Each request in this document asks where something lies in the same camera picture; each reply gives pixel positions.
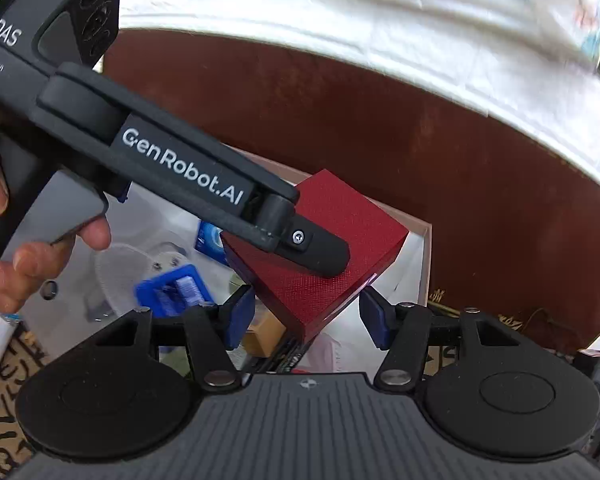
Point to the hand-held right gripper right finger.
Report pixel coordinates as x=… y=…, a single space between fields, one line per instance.
x=375 y=320

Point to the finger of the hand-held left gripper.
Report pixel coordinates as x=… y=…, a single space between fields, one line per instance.
x=320 y=252

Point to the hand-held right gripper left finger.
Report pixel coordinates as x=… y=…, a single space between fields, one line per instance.
x=240 y=317

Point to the gold small box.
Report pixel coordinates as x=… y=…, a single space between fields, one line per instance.
x=265 y=332

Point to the dark red box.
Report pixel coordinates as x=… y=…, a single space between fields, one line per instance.
x=345 y=200

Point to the brown cardboard box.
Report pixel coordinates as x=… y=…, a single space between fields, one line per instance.
x=412 y=275

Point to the blue mint box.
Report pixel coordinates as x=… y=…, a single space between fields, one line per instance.
x=170 y=292

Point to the blue toothpaste box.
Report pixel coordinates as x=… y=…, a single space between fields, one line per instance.
x=210 y=242

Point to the person's left hand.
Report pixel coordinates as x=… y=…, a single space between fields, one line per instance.
x=10 y=270

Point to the brown wooden board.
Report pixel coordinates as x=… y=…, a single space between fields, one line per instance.
x=430 y=135

